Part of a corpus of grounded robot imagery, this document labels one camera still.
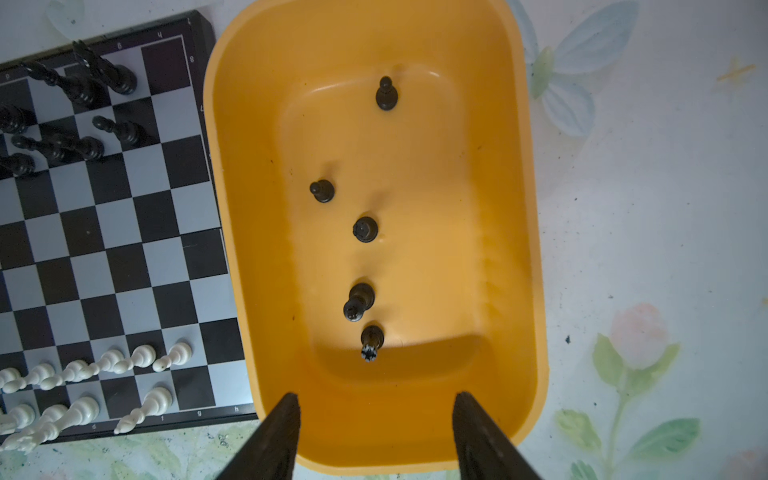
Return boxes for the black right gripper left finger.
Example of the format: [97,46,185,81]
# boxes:
[217,392,301,480]

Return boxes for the black rook in tub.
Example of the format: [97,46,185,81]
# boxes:
[361,324,385,362]

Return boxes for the black pawn far end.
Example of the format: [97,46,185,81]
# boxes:
[375,76,398,111]

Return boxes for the black white chessboard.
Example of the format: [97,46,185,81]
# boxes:
[1,11,256,441]

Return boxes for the yellow plastic tub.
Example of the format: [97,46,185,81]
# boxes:
[203,1,548,475]

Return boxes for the black tall chess piece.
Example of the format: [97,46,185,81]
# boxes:
[343,282,375,322]

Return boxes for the black pawn mid tub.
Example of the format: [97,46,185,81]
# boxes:
[309,179,335,203]

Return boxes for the black chess piece centre tub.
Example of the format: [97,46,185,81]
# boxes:
[353,216,378,243]

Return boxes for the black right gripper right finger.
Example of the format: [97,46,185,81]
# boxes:
[452,391,540,480]

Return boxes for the black chess piece on board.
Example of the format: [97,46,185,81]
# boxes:
[72,40,137,95]

